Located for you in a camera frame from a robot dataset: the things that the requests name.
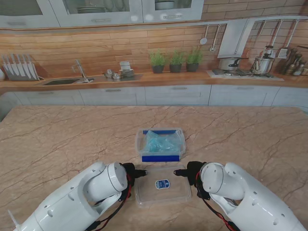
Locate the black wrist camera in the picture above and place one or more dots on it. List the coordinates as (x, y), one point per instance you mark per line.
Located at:
(203, 193)
(124, 196)

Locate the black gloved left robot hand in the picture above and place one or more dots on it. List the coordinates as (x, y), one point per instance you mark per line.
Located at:
(134, 171)

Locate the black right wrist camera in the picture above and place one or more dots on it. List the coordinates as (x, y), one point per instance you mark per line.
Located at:
(203, 193)

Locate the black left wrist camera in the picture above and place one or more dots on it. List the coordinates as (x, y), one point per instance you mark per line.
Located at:
(124, 196)

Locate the clear plastic lid blue label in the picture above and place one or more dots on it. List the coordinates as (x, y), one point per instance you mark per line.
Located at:
(163, 185)

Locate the printed kitchen backdrop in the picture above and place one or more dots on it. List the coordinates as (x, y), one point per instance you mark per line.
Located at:
(96, 48)

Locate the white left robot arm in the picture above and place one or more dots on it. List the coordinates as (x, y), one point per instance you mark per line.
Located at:
(72, 202)

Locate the clear plastic crate blue latches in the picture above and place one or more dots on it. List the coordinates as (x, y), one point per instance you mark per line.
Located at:
(161, 158)

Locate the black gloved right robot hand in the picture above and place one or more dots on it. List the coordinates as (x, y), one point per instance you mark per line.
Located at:
(190, 172)

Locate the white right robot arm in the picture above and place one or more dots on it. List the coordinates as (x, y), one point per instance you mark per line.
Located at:
(245, 199)

